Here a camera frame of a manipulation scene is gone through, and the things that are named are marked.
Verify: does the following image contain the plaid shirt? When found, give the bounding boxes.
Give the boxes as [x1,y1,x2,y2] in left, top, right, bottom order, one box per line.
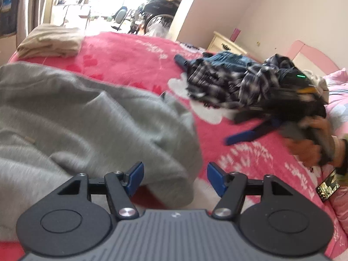
[186,54,298,109]

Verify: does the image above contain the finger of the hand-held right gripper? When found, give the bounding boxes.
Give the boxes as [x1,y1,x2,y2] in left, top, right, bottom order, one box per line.
[234,106,272,123]
[224,120,283,146]

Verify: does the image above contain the person's right hand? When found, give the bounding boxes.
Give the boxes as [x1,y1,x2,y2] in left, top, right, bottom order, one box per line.
[285,115,339,167]

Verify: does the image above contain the folding table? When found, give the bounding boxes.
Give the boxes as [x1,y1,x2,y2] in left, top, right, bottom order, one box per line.
[53,1,92,29]

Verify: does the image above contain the pink quilt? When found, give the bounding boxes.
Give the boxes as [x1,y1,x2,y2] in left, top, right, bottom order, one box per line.
[322,69,348,136]

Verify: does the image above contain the black smartphone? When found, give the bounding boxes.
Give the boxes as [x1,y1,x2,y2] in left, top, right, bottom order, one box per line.
[315,169,341,203]

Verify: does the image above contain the beige folded pants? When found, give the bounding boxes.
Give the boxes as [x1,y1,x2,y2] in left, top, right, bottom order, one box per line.
[16,24,85,59]

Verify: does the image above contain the grey curtain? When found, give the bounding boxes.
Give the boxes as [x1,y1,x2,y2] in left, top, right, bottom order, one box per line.
[16,0,59,32]

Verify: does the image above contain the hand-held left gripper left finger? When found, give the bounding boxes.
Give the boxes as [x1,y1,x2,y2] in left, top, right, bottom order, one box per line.
[57,162,144,220]

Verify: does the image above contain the person's right forearm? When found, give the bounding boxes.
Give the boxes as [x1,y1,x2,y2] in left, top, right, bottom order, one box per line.
[333,136,348,176]

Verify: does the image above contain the pink headboard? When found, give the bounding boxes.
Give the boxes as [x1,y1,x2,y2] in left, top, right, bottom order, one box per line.
[285,40,341,73]

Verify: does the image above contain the black wheelchair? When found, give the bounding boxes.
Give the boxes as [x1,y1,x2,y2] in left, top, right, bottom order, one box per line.
[111,0,183,35]

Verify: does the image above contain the grey sweatpants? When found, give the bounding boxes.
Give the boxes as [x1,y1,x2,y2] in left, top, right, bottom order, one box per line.
[0,62,204,242]

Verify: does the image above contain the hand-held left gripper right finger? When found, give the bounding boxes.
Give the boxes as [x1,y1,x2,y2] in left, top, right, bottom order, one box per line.
[207,162,291,220]

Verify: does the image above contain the cream nightstand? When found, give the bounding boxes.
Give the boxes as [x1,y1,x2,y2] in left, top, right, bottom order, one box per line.
[208,31,248,57]

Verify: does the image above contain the red floral blanket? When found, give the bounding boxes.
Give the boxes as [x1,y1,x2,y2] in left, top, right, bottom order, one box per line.
[0,31,348,261]

